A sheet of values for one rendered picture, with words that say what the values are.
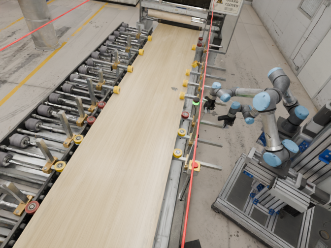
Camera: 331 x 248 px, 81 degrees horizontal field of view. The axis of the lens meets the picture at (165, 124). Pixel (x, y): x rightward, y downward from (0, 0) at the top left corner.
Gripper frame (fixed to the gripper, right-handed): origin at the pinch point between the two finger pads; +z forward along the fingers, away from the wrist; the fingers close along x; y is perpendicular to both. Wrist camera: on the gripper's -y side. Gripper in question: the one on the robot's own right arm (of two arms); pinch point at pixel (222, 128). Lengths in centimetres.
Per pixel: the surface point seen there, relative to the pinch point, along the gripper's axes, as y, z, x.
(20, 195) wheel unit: -138, -13, -116
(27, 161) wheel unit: -157, -3, -89
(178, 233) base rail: -29, 12, -108
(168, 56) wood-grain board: -83, -8, 113
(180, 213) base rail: -29, 12, -93
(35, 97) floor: -288, 81, 57
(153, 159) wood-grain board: -60, -8, -63
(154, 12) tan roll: -132, -26, 226
